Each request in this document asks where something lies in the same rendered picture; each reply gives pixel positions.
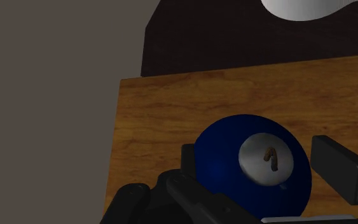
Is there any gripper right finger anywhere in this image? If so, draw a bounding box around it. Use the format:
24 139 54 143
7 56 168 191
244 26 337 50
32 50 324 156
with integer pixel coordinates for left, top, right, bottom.
310 135 358 224

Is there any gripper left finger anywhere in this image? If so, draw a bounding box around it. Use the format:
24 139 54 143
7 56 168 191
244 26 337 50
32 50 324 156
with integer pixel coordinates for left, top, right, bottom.
99 143 261 224

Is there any blue billiard ball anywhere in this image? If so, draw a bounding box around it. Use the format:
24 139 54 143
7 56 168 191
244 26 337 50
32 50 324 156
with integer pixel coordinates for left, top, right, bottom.
194 114 313 221

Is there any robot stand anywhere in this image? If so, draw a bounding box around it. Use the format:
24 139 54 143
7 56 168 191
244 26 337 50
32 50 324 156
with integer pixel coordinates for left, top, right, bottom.
140 0 358 78

